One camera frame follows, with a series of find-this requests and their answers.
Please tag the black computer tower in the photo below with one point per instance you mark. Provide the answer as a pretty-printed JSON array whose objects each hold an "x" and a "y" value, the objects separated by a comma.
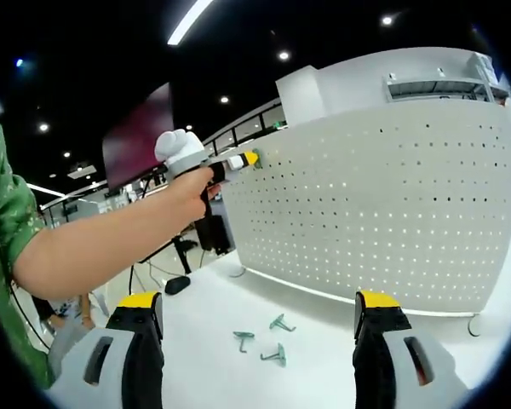
[{"x": 213, "y": 234}]

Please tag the black oval mouse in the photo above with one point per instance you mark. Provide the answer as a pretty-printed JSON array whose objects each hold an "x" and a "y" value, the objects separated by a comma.
[{"x": 177, "y": 284}]

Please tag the grey metal shelf rack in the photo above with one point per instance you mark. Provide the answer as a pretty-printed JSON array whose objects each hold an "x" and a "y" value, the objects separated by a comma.
[{"x": 434, "y": 85}]

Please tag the white perforated mounting plate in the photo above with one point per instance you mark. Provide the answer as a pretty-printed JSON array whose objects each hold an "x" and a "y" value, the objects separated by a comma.
[{"x": 366, "y": 213}]

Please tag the green hook assembly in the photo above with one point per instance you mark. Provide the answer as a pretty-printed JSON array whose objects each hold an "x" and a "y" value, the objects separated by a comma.
[
  {"x": 260, "y": 163},
  {"x": 277, "y": 323},
  {"x": 281, "y": 355},
  {"x": 242, "y": 334}
]

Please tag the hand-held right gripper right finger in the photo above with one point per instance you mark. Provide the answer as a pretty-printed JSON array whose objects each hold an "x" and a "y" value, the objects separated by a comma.
[{"x": 379, "y": 341}]

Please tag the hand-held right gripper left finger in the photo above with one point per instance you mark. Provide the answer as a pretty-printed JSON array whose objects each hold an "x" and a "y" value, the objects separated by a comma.
[{"x": 140, "y": 341}]

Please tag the round ceiling downlights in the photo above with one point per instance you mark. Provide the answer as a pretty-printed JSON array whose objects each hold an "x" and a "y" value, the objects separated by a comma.
[{"x": 284, "y": 55}]

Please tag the person's left hand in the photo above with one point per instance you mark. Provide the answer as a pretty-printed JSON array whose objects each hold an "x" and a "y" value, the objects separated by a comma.
[{"x": 189, "y": 189}]

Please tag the long linear ceiling light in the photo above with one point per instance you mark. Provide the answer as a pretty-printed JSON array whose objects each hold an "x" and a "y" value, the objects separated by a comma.
[{"x": 187, "y": 23}]

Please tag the ceiling air conditioner unit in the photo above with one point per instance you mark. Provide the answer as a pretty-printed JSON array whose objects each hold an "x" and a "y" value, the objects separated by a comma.
[{"x": 81, "y": 168}]

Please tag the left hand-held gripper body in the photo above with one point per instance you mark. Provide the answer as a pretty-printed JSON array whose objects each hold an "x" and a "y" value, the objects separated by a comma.
[{"x": 176, "y": 145}]

